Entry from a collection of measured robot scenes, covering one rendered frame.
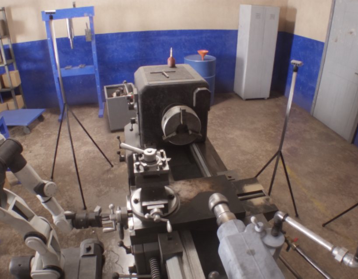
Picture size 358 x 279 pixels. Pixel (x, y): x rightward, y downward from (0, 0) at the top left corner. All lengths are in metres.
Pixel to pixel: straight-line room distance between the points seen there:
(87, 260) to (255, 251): 1.48
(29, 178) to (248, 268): 1.04
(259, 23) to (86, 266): 4.56
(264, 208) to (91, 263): 1.31
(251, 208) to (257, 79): 4.06
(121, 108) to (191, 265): 3.02
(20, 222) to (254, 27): 4.58
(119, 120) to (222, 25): 2.76
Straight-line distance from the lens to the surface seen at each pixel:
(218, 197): 1.10
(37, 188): 1.39
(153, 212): 1.18
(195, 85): 1.83
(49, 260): 1.95
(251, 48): 5.08
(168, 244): 1.26
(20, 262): 2.09
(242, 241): 0.93
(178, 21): 5.09
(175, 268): 1.22
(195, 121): 1.70
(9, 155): 1.30
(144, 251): 1.34
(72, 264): 2.17
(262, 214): 1.45
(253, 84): 5.30
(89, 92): 5.29
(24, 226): 1.72
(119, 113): 3.94
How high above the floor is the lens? 1.87
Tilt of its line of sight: 30 degrees down
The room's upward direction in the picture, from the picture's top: straight up
